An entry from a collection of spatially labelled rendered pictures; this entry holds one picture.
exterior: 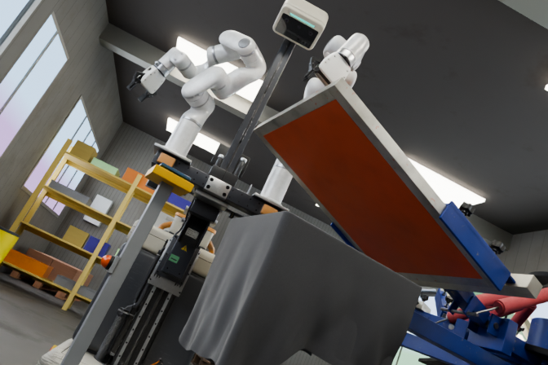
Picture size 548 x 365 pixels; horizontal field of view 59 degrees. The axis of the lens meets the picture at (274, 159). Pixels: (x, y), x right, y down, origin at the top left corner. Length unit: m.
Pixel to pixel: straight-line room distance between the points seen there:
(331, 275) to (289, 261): 0.13
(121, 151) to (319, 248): 9.29
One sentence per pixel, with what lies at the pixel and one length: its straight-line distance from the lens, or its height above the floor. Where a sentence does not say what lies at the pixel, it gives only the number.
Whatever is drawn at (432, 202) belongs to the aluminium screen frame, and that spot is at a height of 1.16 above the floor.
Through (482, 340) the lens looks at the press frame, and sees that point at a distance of 2.04.
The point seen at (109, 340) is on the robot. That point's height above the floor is 0.37.
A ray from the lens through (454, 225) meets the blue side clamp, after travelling 1.50.
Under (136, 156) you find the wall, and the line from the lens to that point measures 10.42.
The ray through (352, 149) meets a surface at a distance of 1.48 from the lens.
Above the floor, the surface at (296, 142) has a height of 1.26.
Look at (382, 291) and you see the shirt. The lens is 1.43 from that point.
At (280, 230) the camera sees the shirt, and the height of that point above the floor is 0.89.
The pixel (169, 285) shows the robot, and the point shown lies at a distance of 2.36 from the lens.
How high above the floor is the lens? 0.62
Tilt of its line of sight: 19 degrees up
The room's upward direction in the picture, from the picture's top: 25 degrees clockwise
